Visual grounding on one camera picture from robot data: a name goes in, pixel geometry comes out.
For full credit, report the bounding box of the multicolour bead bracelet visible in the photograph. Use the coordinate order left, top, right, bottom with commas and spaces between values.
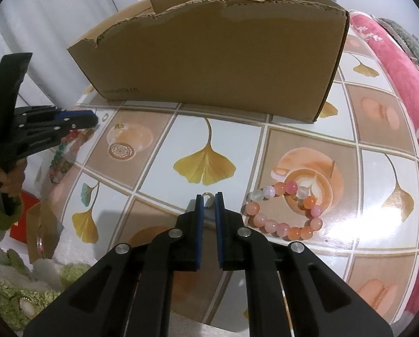
47, 129, 91, 185

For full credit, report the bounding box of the gold crystal pendant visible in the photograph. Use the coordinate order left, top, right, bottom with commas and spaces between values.
113, 123, 126, 130

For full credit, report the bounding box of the pink bead bracelet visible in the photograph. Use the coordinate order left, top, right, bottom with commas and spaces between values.
241, 180, 325, 241

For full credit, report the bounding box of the person left hand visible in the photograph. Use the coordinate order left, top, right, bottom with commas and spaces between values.
0, 158, 28, 197

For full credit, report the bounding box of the green fluffy rug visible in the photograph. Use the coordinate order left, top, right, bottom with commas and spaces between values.
0, 198, 97, 336

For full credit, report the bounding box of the red gift bag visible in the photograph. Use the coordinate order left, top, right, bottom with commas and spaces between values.
10, 191, 40, 243

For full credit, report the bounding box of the white curtain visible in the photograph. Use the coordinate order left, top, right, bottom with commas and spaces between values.
0, 0, 136, 109

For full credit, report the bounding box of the patterned tile tablecloth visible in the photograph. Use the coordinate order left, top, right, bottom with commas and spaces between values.
38, 26, 419, 323

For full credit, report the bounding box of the brown cardboard box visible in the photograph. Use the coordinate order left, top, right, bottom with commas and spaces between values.
69, 0, 350, 122

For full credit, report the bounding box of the pink floral blanket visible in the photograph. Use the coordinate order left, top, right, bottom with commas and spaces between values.
350, 10, 419, 314

